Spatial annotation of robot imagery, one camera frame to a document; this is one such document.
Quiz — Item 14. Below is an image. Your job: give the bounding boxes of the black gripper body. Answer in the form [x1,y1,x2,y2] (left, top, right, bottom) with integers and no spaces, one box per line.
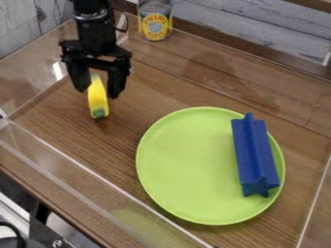
[59,9,133,74]

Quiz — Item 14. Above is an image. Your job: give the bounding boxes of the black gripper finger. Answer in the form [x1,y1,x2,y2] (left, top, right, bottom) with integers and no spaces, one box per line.
[68,62,91,92]
[107,67,128,99]

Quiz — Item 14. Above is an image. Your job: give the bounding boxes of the yellow toy banana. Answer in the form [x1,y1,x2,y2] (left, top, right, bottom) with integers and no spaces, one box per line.
[88,74,108,119]

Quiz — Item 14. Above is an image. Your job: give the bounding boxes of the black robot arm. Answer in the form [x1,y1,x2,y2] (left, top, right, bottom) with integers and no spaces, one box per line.
[59,0,132,99]

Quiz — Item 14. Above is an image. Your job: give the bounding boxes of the green round plate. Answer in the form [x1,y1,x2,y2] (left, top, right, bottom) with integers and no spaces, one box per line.
[136,107,285,226]

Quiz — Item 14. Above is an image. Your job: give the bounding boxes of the yellow labelled tin can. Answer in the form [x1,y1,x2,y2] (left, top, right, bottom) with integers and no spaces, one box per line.
[137,0,173,42]

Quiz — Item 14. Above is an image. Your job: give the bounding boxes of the blue star-shaped block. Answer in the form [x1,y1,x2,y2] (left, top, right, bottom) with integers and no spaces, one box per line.
[231,112,280,198]

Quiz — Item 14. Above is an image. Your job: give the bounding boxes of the clear acrylic tray wall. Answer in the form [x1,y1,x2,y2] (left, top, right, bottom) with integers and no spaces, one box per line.
[0,22,331,248]

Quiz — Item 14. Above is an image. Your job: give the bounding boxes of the black cable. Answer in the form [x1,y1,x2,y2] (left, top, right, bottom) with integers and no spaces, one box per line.
[0,221,27,248]

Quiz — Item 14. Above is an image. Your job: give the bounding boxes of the black metal table bracket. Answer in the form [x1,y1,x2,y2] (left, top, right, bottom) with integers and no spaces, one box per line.
[28,203,76,248]

